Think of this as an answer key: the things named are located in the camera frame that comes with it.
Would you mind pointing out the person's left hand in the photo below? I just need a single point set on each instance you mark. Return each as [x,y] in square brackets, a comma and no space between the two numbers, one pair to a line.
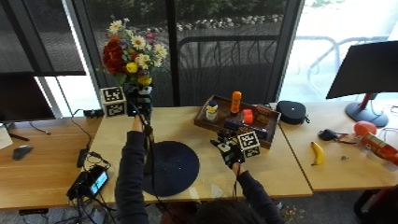
[140,104]

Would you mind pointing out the person's right hand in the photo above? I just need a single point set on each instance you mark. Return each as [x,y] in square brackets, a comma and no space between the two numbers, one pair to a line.
[230,154]

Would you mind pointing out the dark wooden tray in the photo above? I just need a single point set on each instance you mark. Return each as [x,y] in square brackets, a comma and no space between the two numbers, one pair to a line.
[206,123]

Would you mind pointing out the colourful artificial flower bouquet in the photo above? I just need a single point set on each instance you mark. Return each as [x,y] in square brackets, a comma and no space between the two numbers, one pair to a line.
[132,57]

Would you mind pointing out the dark blue box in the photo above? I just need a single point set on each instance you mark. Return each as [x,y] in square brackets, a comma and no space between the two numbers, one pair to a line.
[240,126]

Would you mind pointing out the white right marker cube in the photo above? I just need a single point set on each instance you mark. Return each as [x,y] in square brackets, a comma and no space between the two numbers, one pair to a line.
[249,144]

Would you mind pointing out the white marker cube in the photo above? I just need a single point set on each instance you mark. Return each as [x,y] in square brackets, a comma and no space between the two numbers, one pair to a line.
[112,101]
[249,144]

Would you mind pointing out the white left marker cube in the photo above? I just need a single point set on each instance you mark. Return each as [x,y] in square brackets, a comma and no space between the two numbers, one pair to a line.
[112,101]

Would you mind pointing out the white bottle with blue cap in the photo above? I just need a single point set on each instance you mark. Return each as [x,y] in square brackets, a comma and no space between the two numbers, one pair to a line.
[212,112]

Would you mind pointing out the small red cup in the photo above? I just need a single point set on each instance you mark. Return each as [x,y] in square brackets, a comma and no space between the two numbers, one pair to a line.
[248,116]

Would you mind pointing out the orange bottle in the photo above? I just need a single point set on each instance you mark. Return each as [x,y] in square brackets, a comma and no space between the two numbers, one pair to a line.
[236,102]

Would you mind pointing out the small black connector block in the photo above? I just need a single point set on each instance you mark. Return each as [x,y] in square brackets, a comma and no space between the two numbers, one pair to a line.
[93,113]

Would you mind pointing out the brown printed box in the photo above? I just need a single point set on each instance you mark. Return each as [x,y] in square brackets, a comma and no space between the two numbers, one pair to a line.
[262,114]

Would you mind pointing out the black zip case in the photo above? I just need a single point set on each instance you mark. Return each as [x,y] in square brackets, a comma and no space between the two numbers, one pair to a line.
[291,112]

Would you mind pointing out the yellow banana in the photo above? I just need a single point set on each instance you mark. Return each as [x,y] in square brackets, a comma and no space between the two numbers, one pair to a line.
[318,154]

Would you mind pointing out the black metal railing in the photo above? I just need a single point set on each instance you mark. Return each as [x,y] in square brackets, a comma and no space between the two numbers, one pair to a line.
[228,56]

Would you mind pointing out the black power adapter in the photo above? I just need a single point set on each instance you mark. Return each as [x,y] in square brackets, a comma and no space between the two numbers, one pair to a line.
[81,158]

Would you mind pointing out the small black pouch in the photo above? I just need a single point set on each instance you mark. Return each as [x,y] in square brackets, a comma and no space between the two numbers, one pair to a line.
[327,135]

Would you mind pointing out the black flat monitor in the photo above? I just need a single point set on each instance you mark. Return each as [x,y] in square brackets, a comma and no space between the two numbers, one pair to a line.
[23,98]

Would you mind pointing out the small metal piece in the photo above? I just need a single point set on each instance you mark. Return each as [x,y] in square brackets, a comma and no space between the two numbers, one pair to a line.
[345,157]

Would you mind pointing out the black device with lit screen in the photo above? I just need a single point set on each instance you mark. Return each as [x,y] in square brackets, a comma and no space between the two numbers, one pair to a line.
[89,183]

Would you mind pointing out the black pen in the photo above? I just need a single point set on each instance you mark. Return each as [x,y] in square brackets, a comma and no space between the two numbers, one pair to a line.
[19,137]

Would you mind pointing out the grey computer mouse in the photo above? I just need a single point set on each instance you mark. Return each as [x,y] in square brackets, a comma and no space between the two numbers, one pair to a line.
[21,152]

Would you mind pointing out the orange ball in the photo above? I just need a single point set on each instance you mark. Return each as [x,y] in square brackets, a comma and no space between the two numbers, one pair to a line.
[365,128]

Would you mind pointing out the white paper sheet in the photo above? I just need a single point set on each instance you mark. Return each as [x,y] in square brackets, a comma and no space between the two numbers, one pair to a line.
[4,137]

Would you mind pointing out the red cylindrical can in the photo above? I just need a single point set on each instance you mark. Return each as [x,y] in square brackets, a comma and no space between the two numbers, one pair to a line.
[379,147]

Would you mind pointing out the grey metal bicycle rack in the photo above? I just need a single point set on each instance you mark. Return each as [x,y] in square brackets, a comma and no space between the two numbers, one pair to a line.
[331,53]

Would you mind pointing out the black monitor with red stand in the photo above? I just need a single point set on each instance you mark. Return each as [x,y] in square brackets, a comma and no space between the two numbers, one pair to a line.
[365,68]

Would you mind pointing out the dark red chair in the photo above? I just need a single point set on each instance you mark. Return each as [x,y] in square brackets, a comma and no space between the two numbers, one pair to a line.
[379,205]

